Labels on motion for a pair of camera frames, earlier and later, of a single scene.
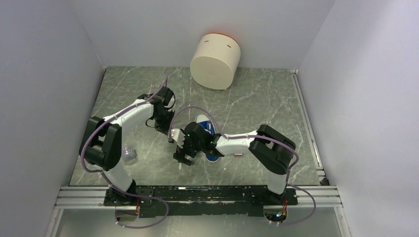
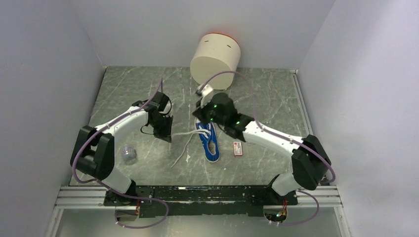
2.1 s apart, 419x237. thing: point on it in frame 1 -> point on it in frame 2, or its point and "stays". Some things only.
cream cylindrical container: x=216 y=59 stays
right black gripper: x=180 y=154 -> x=199 y=114
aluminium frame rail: x=317 y=196 stays
